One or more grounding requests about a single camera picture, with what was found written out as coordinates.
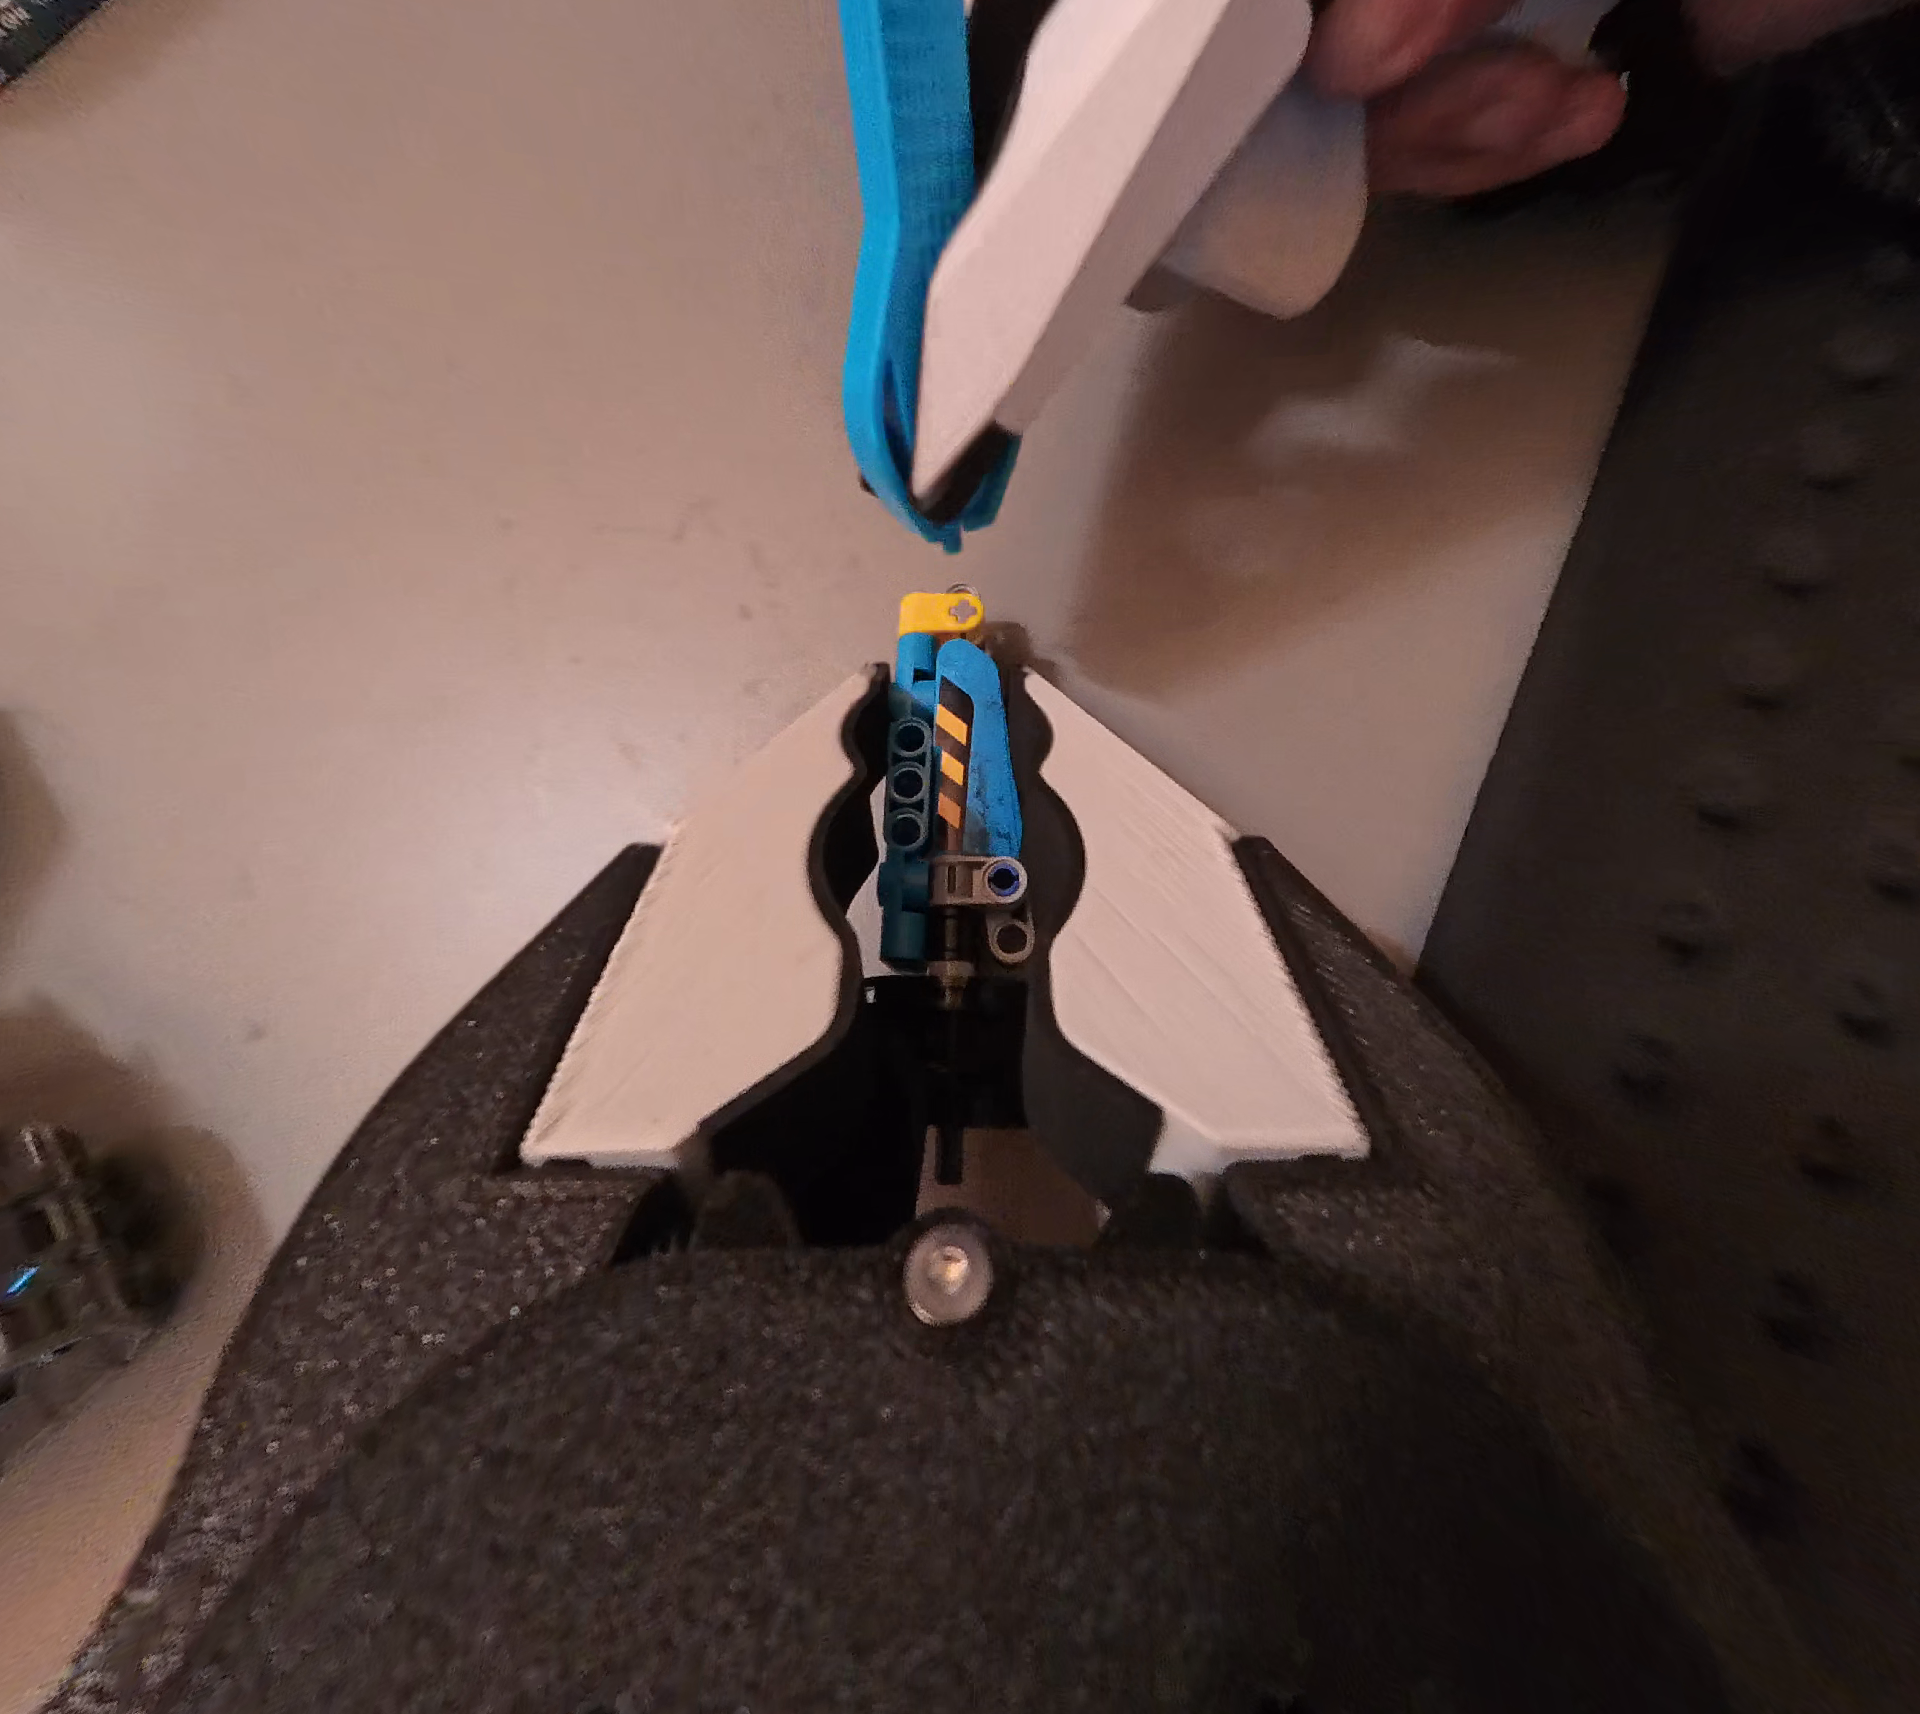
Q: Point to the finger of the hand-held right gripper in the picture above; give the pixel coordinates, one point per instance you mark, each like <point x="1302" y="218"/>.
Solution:
<point x="1126" y="123"/>

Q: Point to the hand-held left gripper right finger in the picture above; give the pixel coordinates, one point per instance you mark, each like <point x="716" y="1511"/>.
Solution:
<point x="1199" y="996"/>

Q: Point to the blue grey brick assembly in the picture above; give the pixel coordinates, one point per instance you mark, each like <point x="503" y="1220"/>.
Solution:
<point x="958" y="770"/>

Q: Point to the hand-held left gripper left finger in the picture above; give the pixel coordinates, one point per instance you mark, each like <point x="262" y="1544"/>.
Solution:
<point x="703" y="981"/>

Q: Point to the blue brick separator tool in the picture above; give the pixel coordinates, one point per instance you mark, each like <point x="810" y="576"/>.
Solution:
<point x="902" y="93"/>

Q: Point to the blue tracked toy robot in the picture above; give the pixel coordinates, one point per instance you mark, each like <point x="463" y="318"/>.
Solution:
<point x="72" y="1261"/>

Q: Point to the white desk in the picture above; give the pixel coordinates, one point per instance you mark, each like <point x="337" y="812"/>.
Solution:
<point x="374" y="393"/>

